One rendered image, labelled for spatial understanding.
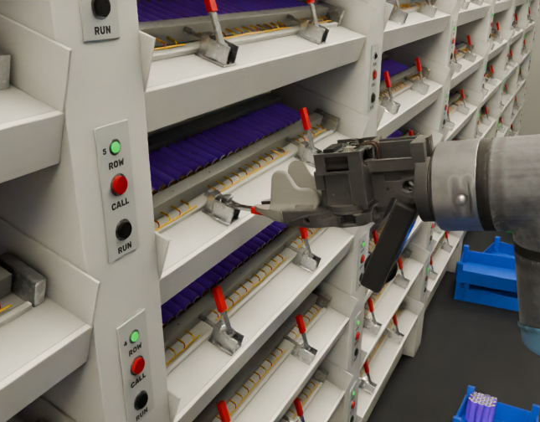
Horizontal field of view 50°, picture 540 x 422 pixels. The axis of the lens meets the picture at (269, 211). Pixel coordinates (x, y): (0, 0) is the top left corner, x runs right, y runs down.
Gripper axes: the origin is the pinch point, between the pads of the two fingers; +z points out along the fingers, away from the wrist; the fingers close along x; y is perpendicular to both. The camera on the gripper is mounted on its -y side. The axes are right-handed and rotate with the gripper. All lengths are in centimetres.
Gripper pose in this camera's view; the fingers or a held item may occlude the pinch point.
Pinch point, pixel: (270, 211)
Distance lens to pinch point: 69.8
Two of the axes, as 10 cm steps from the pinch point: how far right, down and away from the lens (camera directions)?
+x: -4.7, 3.3, -8.2
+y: -1.8, -9.4, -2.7
